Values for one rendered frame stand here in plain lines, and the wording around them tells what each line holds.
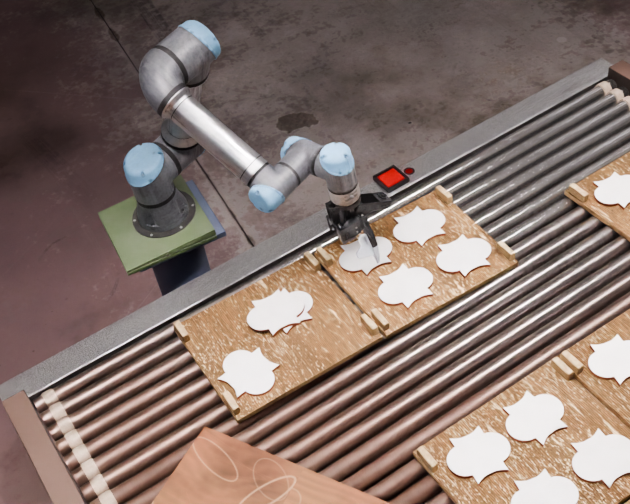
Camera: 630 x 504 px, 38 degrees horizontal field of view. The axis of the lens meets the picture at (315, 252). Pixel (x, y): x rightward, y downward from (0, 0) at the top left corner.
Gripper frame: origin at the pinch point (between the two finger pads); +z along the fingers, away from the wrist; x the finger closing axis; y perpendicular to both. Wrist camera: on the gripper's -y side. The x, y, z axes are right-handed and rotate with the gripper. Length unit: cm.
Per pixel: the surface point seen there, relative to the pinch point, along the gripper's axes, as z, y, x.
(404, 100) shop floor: 107, -103, -152
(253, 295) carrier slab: 1.2, 31.4, -5.7
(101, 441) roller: -2, 82, 11
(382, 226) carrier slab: 4.7, -9.2, -6.4
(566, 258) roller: 9, -41, 31
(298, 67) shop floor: 105, -77, -209
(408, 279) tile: 3.2, -3.4, 14.5
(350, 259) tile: 2.5, 4.8, -0.4
